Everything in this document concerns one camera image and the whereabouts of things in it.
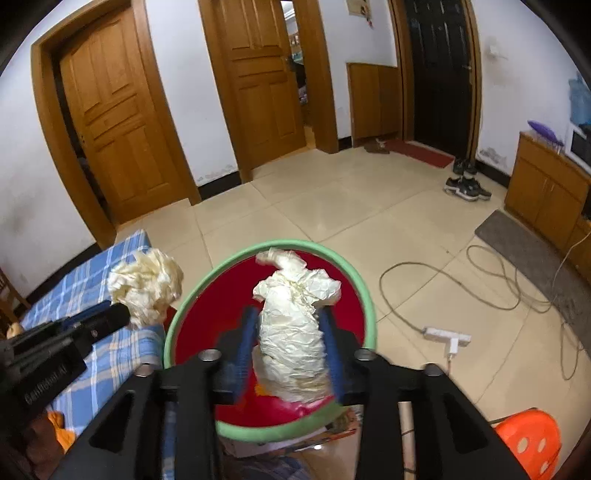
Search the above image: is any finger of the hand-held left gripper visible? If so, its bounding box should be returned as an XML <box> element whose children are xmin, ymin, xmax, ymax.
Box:
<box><xmin>85</xmin><ymin>302</ymin><xmax>132</xmax><ymax>344</ymax></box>
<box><xmin>58</xmin><ymin>302</ymin><xmax>114</xmax><ymax>330</ymax></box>

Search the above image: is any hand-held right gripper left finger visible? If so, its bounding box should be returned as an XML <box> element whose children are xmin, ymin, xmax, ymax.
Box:
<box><xmin>48</xmin><ymin>306</ymin><xmax>262</xmax><ymax>480</ymax></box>

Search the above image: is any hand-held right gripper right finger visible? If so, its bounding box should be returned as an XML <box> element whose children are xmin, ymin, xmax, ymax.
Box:
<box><xmin>318</xmin><ymin>307</ymin><xmax>529</xmax><ymax>480</ymax></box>

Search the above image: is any green basin with red inside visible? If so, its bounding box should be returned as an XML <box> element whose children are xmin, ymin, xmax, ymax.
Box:
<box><xmin>164</xmin><ymin>239</ymin><xmax>378</xmax><ymax>443</ymax></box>

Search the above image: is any long cream paper wad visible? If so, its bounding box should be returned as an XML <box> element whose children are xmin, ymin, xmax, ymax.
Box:
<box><xmin>253</xmin><ymin>248</ymin><xmax>342</xmax><ymax>403</ymax></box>

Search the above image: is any round cream paper wad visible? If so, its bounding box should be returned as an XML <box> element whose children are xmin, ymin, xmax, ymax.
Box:
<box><xmin>107</xmin><ymin>248</ymin><xmax>184</xmax><ymax>329</ymax></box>

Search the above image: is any blue plaid cloth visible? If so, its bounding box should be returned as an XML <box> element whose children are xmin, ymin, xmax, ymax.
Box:
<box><xmin>21</xmin><ymin>229</ymin><xmax>319</xmax><ymax>480</ymax></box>

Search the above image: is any orange object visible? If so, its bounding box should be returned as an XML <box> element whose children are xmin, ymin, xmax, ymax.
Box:
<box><xmin>46</xmin><ymin>411</ymin><xmax>77</xmax><ymax>450</ymax></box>

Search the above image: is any wooden chair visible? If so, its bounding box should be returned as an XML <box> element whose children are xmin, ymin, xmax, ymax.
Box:
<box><xmin>0</xmin><ymin>268</ymin><xmax>31</xmax><ymax>333</ymax></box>

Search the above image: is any white power strip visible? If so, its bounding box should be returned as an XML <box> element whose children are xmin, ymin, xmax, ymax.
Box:
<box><xmin>423</xmin><ymin>327</ymin><xmax>472</xmax><ymax>358</ymax></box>

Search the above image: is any wooden panel door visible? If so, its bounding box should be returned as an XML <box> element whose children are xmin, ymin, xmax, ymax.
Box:
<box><xmin>58</xmin><ymin>7</ymin><xmax>183</xmax><ymax>217</ymax></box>
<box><xmin>217</xmin><ymin>0</ymin><xmax>308</xmax><ymax>169</ymax></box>

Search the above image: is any orange dotted plastic stool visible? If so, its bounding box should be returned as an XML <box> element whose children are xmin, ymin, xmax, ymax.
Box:
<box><xmin>494</xmin><ymin>408</ymin><xmax>563</xmax><ymax>480</ymax></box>

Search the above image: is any black white-soled sneaker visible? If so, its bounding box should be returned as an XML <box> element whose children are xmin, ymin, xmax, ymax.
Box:
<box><xmin>444</xmin><ymin>178</ymin><xmax>478</xmax><ymax>202</ymax></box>
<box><xmin>457</xmin><ymin>175</ymin><xmax>492</xmax><ymax>199</ymax></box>

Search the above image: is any grey floor mat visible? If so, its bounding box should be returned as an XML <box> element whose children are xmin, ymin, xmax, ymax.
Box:
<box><xmin>475</xmin><ymin>210</ymin><xmax>591</xmax><ymax>342</ymax></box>

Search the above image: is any red door mat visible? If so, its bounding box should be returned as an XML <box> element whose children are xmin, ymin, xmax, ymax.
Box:
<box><xmin>385</xmin><ymin>138</ymin><xmax>455</xmax><ymax>168</ymax></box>

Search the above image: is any low wooden shoe cabinet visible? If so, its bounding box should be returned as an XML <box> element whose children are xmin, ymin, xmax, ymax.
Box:
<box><xmin>346</xmin><ymin>62</ymin><xmax>403</xmax><ymax>141</ymax></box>

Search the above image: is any wooden sideboard cabinet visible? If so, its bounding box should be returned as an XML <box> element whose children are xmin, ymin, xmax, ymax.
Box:
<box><xmin>504</xmin><ymin>130</ymin><xmax>591</xmax><ymax>273</ymax></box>

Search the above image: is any black entrance door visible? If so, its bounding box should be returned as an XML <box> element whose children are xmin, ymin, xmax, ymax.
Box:
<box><xmin>404</xmin><ymin>0</ymin><xmax>476</xmax><ymax>158</ymax></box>

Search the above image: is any purple plastic object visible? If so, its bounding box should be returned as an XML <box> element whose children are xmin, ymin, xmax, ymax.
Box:
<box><xmin>527</xmin><ymin>120</ymin><xmax>565</xmax><ymax>147</ymax></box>

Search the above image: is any white microwave oven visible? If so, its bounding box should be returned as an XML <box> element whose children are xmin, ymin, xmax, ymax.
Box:
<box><xmin>569</xmin><ymin>127</ymin><xmax>591</xmax><ymax>167</ymax></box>

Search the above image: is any blue water bottle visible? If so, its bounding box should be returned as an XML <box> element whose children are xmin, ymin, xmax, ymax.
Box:
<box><xmin>568</xmin><ymin>74</ymin><xmax>591</xmax><ymax>127</ymax></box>

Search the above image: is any beige coiled cable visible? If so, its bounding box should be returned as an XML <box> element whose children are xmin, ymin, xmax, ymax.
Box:
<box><xmin>379</xmin><ymin>244</ymin><xmax>552</xmax><ymax>333</ymax></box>

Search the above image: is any white cable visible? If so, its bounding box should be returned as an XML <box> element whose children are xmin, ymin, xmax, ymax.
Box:
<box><xmin>556</xmin><ymin>226</ymin><xmax>591</xmax><ymax>381</ymax></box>

